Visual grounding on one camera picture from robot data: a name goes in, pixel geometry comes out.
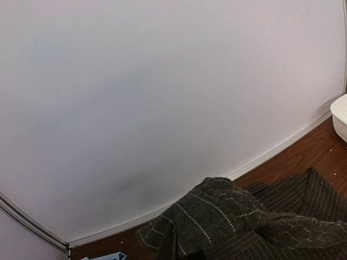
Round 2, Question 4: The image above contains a stack of folded shirts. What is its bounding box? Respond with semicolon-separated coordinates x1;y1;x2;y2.
80;252;127;260

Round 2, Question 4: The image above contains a white plastic tub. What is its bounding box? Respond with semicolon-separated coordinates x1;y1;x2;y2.
330;94;347;142

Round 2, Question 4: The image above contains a black pinstriped long sleeve shirt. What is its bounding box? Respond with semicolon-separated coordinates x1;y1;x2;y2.
136;168;346;259

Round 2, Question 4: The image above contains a left aluminium post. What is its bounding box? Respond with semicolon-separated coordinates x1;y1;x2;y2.
1;192;70;258

